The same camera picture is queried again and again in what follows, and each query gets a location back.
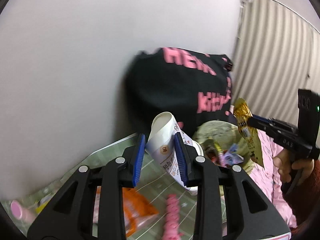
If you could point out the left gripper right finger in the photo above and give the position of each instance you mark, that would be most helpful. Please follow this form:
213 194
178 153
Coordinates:
185 155

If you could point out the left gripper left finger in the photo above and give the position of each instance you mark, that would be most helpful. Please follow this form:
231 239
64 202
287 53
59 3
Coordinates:
134 156

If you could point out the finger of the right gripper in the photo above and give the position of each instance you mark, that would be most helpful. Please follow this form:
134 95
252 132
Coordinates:
261 119
259 125

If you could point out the gold yellow snack wrapper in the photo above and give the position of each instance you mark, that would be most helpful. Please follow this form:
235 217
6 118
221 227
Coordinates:
242 114

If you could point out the white paper cup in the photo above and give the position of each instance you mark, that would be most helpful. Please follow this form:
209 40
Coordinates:
160 144

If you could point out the red gold snack wrapper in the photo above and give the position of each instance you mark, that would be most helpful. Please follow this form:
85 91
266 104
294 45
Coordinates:
215 153

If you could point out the blue white snack wrapper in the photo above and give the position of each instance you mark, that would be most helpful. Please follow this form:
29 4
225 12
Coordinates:
230 157

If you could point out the orange air cushion bag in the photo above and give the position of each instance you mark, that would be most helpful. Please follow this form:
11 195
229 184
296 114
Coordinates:
138 211

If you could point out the right hand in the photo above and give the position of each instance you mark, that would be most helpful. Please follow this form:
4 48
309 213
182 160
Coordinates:
283 164

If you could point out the green checkered tablecloth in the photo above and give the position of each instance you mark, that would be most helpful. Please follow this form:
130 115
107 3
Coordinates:
33 179

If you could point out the pink floral bedsheet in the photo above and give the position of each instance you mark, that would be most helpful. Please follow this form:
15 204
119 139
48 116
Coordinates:
268 178

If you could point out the brown right sleeve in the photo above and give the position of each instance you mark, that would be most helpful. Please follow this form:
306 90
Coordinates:
303 198

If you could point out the black Hello Kitty pillow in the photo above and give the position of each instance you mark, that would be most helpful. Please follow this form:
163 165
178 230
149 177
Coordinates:
194 87

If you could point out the white window blinds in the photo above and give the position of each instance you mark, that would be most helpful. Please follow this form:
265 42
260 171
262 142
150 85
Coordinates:
276 54

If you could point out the pink caterpillar toy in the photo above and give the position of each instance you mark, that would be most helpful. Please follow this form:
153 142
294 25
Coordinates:
171 228

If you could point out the pink small bottle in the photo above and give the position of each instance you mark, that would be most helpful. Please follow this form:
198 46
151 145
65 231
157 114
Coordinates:
22 213

